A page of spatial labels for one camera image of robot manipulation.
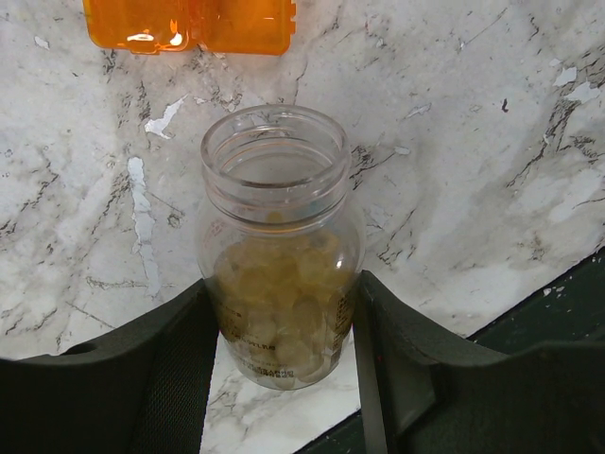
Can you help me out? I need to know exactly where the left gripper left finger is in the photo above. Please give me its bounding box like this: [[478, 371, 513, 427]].
[[1, 281, 218, 453]]

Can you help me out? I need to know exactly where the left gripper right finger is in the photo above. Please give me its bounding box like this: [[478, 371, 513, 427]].
[[354, 271, 604, 453]]

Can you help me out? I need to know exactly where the clear pill bottle gold lid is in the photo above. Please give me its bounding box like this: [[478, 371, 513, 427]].
[[198, 104, 365, 391]]

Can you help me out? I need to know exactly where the orange pill organizer box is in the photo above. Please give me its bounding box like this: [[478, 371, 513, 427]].
[[83, 0, 296, 56]]

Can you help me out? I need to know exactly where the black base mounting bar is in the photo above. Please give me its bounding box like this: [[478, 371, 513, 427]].
[[305, 253, 604, 453]]

